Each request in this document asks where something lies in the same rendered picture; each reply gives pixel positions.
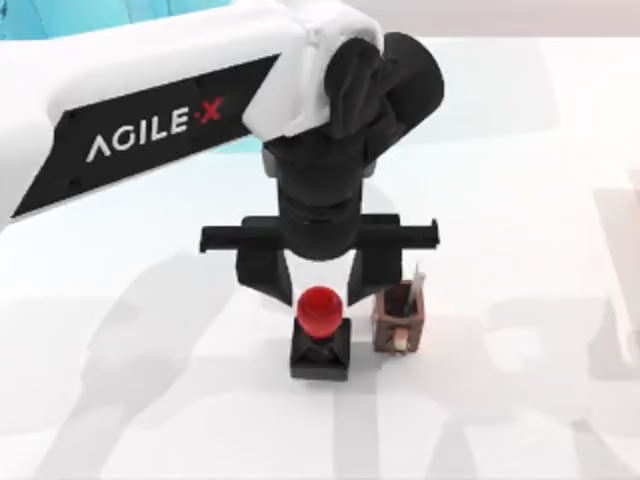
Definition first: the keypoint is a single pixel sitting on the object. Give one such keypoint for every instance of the brown wooden plant pot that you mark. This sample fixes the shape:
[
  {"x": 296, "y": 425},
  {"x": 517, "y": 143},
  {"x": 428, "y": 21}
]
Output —
[{"x": 397, "y": 325}]

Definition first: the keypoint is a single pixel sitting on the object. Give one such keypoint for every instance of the red ball trophy black base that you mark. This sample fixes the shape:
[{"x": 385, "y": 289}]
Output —
[{"x": 320, "y": 345}]

